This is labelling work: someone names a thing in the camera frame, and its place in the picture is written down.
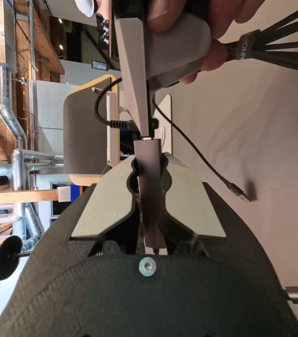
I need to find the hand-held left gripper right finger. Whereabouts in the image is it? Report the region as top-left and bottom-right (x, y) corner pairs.
(161, 153), (227, 239)

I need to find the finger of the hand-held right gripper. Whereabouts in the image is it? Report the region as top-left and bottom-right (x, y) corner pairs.
(114, 17), (158, 138)

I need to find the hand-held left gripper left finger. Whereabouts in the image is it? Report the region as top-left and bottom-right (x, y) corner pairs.
(71, 155), (140, 239)

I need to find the grey lettered USB hub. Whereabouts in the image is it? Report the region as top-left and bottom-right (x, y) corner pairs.
(133, 138), (169, 256)

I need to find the black braided cable bundle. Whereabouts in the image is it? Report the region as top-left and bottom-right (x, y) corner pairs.
(94, 0), (298, 203)

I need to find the wooden framed dark board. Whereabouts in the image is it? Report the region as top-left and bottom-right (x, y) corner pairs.
(63, 74), (120, 185)

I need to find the silver metal pipe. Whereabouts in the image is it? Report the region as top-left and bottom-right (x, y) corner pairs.
(0, 149), (64, 191)

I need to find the black pole stand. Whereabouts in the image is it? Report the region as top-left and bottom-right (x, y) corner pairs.
(0, 235), (33, 281)

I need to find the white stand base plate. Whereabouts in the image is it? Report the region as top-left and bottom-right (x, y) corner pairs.
(153, 94), (174, 156)

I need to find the wooden rail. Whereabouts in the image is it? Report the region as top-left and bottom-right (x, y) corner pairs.
(0, 189), (60, 204)

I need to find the silver air duct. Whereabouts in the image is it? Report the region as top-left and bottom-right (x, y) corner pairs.
(0, 64), (29, 150)

